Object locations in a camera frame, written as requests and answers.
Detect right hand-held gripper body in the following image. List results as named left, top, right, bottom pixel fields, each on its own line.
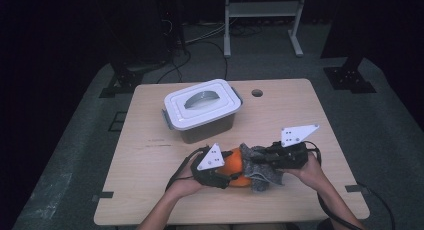
left=265, top=124, right=320, bottom=171

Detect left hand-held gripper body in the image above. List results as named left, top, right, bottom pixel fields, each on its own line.
left=189, top=142, right=234, bottom=190

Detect orange plush toy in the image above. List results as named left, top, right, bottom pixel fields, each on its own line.
left=216, top=147, right=254, bottom=188

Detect grey fuzzy cloth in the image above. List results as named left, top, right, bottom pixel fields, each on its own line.
left=239, top=142, right=285, bottom=194

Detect clear grey storage box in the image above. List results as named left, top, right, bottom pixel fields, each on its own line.
left=161, top=86, right=244, bottom=145

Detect white storage box lid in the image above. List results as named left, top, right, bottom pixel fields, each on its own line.
left=163, top=78, right=243, bottom=131

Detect person's right hand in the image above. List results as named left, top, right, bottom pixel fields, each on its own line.
left=282, top=152, right=328, bottom=192

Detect person's left hand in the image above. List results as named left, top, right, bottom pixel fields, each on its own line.
left=165, top=158, right=210, bottom=202

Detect person's legs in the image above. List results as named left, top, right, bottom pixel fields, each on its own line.
left=173, top=223, right=289, bottom=230

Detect black tape strip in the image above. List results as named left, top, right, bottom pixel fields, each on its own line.
left=344, top=184, right=370, bottom=195
left=91, top=191, right=115, bottom=203

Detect black stand base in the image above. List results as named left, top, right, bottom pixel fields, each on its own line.
left=98, top=61, right=145, bottom=99
left=323, top=55, right=378, bottom=95

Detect white metal stand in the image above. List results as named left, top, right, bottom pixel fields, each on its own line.
left=223, top=0, right=308, bottom=59

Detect black equipment rack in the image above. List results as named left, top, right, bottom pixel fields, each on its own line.
left=156, top=0, right=188, bottom=56

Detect left hand-held gripper cable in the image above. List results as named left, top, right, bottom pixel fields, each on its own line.
left=165, top=146, right=209, bottom=193

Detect hand-held gripper cable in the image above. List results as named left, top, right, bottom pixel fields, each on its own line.
left=303, top=140, right=397, bottom=230
left=165, top=146, right=209, bottom=193

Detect right hand-held gripper cable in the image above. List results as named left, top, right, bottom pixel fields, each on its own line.
left=303, top=140, right=397, bottom=230

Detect curved black floor cable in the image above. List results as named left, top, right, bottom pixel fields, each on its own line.
left=184, top=39, right=230, bottom=81

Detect white floor cables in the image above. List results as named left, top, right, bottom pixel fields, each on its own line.
left=184, top=22, right=228, bottom=45

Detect tangled black floor cables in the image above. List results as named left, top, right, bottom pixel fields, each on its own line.
left=229, top=23, right=263, bottom=38

